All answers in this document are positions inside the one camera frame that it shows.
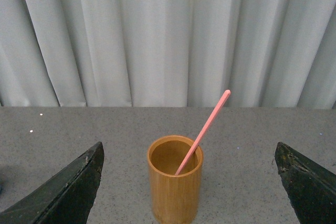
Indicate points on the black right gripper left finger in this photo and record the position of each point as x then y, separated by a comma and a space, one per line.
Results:
65, 198

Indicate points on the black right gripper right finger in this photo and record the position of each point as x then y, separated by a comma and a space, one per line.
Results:
309, 186

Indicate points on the pink chopstick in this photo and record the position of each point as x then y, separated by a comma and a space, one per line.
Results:
204, 129

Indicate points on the bamboo chopstick holder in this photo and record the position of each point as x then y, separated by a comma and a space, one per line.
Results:
174, 197

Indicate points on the white pleated curtain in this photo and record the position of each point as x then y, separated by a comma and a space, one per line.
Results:
274, 53

